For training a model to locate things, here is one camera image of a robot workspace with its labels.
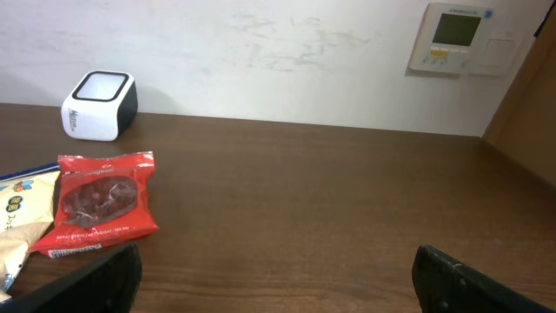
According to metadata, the red snack bag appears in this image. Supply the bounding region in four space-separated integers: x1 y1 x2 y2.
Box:
30 151 159 258

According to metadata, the yellow wet wipes bag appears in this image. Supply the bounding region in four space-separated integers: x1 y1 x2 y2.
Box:
1 163 60 303

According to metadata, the white barcode scanner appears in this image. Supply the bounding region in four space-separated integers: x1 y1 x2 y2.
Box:
61 70 138 142

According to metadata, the wall control panel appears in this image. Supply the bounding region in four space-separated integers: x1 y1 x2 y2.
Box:
407 1 536 77

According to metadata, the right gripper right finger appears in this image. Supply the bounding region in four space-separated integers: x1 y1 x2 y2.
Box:
412 245 555 313

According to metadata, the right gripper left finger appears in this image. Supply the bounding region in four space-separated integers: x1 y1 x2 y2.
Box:
1 243 142 313

